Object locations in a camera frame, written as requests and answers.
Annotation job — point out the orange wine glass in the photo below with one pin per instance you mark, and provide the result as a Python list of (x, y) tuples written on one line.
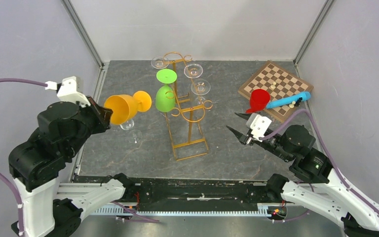
[(125, 107)]

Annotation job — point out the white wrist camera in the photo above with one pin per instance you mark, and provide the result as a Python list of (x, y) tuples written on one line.
[(69, 90), (258, 125)]

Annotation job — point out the green wine glass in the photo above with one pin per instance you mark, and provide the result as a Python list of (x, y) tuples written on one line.
[(165, 96)]

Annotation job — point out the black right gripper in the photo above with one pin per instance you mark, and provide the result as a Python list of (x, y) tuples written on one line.
[(242, 137)]

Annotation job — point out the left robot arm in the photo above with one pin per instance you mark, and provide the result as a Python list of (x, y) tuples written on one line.
[(62, 130)]

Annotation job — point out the clear wine glass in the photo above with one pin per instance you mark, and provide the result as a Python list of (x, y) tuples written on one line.
[(193, 71), (200, 87), (160, 62), (133, 135)]

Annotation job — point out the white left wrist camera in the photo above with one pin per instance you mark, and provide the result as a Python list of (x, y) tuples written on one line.
[(69, 90)]

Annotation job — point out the red wine glass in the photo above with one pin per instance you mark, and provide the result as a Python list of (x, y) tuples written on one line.
[(258, 100)]

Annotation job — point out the white chess pawn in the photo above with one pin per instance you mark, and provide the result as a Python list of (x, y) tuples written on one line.
[(293, 104)]

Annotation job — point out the gold wire glass rack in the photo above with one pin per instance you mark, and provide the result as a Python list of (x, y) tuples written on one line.
[(193, 114)]

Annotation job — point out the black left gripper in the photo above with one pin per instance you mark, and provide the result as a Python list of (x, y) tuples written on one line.
[(103, 114)]

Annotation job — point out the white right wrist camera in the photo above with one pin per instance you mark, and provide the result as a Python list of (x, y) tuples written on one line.
[(258, 125)]

